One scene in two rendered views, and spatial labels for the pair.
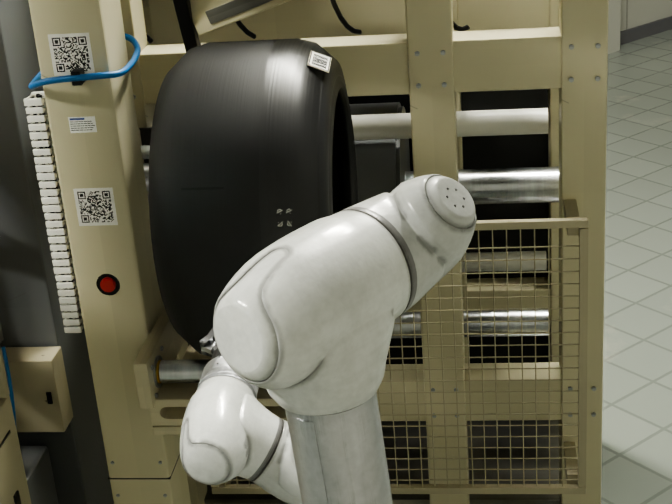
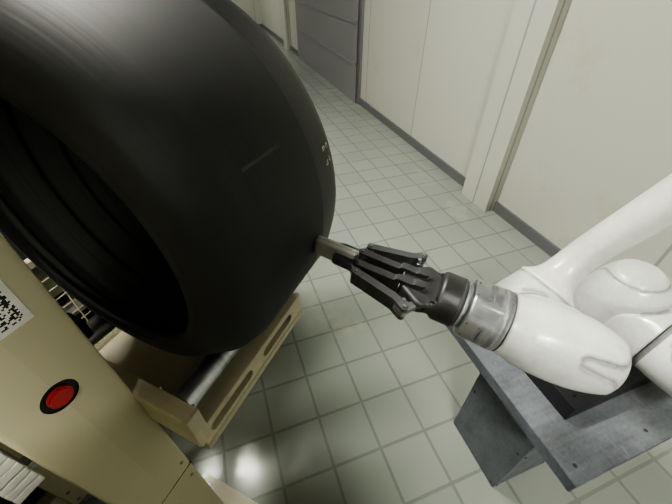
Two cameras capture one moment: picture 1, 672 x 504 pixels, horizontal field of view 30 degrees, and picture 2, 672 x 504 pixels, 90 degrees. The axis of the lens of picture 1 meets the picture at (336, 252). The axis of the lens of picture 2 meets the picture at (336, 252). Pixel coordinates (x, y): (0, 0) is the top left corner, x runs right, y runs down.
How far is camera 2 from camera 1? 1.94 m
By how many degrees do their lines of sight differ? 63
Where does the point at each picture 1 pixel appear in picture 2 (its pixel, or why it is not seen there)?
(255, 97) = (209, 13)
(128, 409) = (141, 466)
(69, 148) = not seen: outside the picture
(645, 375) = not seen: hidden behind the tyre
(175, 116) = (134, 60)
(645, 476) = not seen: hidden behind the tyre
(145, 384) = (202, 424)
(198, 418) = (602, 344)
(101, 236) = (13, 352)
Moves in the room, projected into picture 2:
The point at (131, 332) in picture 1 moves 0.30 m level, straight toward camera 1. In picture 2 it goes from (115, 409) to (303, 431)
